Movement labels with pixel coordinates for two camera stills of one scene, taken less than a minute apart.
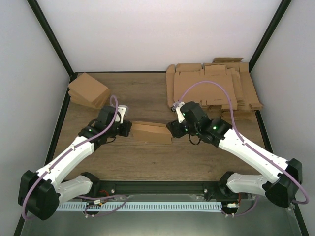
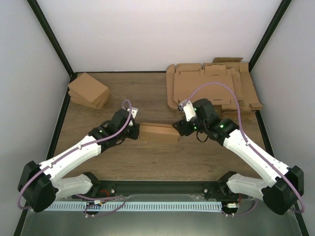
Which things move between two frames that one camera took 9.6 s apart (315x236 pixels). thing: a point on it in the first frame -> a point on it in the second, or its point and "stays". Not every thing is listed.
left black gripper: (128, 125) -> (135, 135)
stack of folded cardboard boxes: (86, 90) stays
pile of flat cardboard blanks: (232, 72) stays
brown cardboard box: (144, 131) stays
